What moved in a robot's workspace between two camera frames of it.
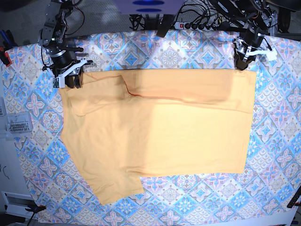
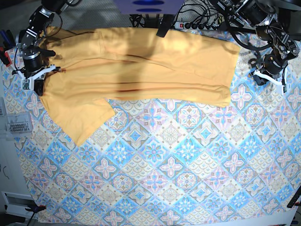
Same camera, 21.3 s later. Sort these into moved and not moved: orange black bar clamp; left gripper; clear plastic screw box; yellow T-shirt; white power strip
Moved: yellow T-shirt; left gripper
Not moved: clear plastic screw box; orange black bar clamp; white power strip
